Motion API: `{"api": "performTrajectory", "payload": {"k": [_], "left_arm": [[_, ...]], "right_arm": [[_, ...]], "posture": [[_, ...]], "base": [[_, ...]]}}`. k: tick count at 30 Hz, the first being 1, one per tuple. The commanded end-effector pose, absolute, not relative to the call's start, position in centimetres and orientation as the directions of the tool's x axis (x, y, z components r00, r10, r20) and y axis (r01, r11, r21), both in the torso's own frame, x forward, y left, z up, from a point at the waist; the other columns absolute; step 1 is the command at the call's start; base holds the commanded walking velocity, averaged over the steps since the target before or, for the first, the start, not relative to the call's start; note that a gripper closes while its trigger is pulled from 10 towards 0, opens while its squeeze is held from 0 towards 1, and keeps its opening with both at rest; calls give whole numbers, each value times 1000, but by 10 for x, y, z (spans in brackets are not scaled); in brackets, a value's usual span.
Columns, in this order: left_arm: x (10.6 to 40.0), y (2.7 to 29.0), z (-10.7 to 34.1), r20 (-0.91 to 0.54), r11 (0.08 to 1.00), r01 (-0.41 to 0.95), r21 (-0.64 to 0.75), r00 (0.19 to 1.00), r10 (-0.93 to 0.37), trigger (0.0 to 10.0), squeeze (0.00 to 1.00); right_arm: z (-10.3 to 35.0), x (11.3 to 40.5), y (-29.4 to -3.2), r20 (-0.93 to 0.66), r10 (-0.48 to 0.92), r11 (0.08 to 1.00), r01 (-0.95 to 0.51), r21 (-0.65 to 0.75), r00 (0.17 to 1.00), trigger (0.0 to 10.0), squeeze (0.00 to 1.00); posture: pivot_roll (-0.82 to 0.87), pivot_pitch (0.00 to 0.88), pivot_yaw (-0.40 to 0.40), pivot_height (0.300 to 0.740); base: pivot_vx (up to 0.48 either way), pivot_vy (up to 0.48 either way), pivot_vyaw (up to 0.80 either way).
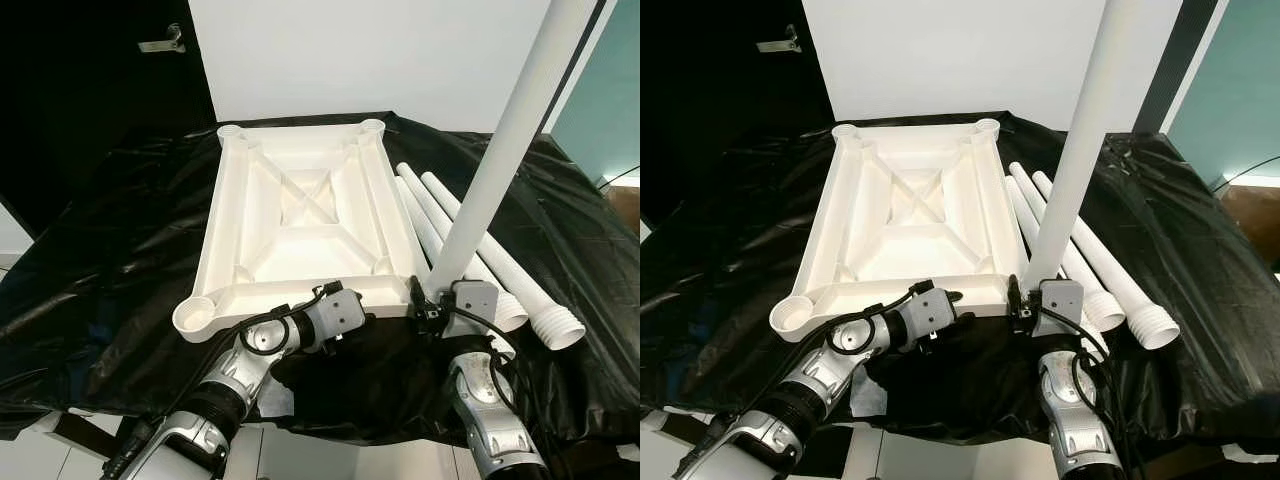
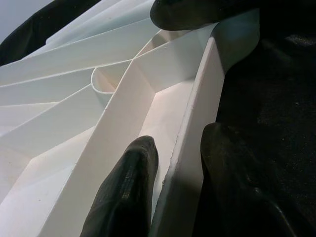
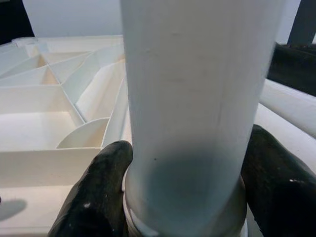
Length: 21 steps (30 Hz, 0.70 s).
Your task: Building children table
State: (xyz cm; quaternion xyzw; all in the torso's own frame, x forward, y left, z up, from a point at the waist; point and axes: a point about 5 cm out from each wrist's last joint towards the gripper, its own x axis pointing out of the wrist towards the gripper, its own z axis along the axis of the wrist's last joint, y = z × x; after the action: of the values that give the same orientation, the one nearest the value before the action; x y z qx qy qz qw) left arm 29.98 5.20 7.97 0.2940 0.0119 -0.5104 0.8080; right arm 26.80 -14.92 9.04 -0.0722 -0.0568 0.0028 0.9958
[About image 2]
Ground white plastic children table top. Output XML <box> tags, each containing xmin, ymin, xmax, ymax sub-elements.
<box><xmin>0</xmin><ymin>0</ymin><xmax>261</xmax><ymax>237</ymax></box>

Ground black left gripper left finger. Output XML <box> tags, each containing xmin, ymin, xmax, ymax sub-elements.
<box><xmin>82</xmin><ymin>135</ymin><xmax>159</xmax><ymax>237</ymax></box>

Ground black plastic cover sheet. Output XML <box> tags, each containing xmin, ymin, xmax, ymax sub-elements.
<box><xmin>0</xmin><ymin>0</ymin><xmax>316</xmax><ymax>237</ymax></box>

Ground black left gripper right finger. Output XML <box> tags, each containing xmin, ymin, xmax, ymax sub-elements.
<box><xmin>192</xmin><ymin>122</ymin><xmax>304</xmax><ymax>237</ymax></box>

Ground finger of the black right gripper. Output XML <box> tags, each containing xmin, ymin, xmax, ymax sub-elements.
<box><xmin>149</xmin><ymin>0</ymin><xmax>260</xmax><ymax>31</ymax></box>

